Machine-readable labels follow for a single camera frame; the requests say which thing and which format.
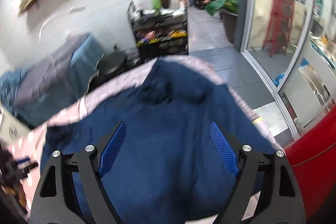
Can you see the glass sliding door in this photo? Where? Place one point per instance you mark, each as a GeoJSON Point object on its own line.
{"type": "Point", "coordinates": [291, 44]}

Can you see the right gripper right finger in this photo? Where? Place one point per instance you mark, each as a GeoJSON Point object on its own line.
{"type": "Point", "coordinates": [265, 190]}

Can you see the beige machine with screen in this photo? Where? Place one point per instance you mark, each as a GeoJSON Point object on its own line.
{"type": "Point", "coordinates": [11, 129]}

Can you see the black round stool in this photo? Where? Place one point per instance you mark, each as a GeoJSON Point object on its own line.
{"type": "Point", "coordinates": [111, 65]}

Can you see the red plastic bin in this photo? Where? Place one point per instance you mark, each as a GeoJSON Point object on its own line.
{"type": "Point", "coordinates": [312, 158]}

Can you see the black storage rack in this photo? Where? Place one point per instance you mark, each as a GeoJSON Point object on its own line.
{"type": "Point", "coordinates": [159, 33]}

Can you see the navy blue jacket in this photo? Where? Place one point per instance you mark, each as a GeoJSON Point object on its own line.
{"type": "Point", "coordinates": [168, 169]}

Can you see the pink polka dot bedsheet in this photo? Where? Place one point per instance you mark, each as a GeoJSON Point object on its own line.
{"type": "Point", "coordinates": [32, 144]}

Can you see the red ladder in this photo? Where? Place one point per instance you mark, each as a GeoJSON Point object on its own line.
{"type": "Point", "coordinates": [279, 27]}

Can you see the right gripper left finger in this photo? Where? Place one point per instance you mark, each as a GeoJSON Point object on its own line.
{"type": "Point", "coordinates": [70, 189]}

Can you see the light blue denim cloth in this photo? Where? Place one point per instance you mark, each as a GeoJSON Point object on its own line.
{"type": "Point", "coordinates": [10, 83]}

